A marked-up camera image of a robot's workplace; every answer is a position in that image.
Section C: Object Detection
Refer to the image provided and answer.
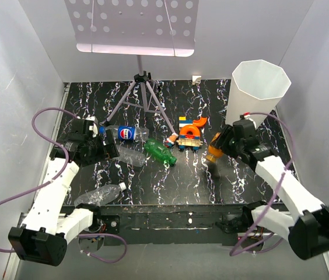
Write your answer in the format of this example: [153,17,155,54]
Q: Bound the orange bottle gold cap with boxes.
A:
[206,132,224,163]

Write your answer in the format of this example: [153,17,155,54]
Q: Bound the green plastic bottle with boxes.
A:
[143,138,177,166]

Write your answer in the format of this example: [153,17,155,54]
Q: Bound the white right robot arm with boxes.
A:
[209,114,329,260]

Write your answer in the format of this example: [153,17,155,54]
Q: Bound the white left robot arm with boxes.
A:
[8,117,119,266]

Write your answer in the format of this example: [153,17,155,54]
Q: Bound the white octagonal plastic bin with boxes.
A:
[225,59,292,127]

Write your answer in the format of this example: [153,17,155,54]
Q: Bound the Pepsi label plastic bottle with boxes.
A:
[99,125,149,142]

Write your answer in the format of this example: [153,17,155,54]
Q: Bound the large clear plastic bottle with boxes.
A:
[115,145,146,167]

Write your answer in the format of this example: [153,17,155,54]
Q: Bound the beige toy brick vehicle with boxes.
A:
[176,138,203,151]

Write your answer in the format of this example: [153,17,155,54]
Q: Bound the orange curved toy piece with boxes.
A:
[179,117,208,139]

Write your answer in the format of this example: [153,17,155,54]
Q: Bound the crushed clear bottle white cap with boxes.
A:
[74,182,127,207]

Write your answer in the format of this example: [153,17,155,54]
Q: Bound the yellow white blue toy bricks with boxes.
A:
[178,116,193,130]

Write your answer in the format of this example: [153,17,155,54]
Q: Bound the small colourful toy figure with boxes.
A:
[164,133,179,148]

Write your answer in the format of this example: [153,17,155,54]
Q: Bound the white perforated music stand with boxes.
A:
[65,0,199,133]

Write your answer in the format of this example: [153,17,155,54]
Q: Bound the small white wall bracket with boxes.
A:
[192,75,202,86]

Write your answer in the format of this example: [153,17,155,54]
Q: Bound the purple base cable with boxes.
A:
[78,233,128,264]

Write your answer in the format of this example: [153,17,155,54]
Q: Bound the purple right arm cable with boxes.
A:
[229,111,295,257]

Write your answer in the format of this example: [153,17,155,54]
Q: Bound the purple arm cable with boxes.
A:
[0,107,79,253]
[229,111,295,257]

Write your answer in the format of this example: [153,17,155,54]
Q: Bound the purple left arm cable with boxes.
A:
[0,107,79,253]

